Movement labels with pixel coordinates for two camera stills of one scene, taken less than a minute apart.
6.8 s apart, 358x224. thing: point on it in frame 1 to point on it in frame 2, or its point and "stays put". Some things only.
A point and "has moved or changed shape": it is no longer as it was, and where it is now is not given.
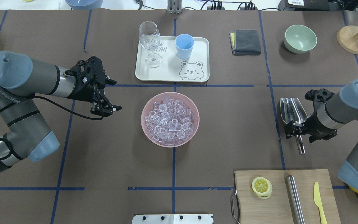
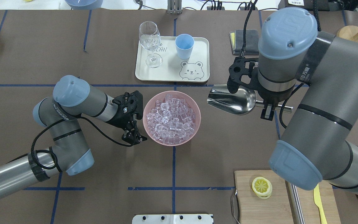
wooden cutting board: x=263 y=196 stays put
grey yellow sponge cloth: x=245 y=42 stays put
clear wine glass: x=149 y=37 stays put
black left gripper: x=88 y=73 to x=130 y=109
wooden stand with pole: x=355 y=39 stays put
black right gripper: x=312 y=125 to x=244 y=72
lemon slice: x=262 y=187 stays put
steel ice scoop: x=291 y=109 has moved or changed shape
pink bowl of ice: x=170 y=119 stays put
